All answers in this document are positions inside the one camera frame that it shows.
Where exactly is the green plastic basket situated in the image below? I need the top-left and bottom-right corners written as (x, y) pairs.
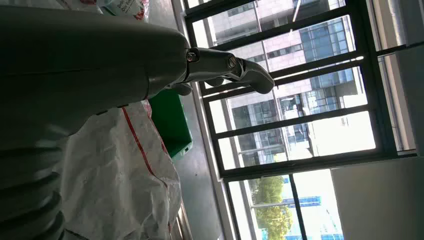
top-left (148, 89), bottom-right (194, 162)

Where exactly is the black window frame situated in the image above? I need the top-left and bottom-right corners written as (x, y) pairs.
top-left (180, 0), bottom-right (419, 240)

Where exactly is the grey package with red line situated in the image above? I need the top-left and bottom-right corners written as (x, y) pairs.
top-left (60, 100), bottom-right (183, 240)

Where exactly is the grey package with QR codes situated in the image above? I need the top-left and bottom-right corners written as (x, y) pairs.
top-left (97, 0), bottom-right (151, 21)

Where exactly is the ribbed grey left arm sleeve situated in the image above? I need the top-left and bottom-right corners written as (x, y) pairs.
top-left (0, 145), bottom-right (66, 240)

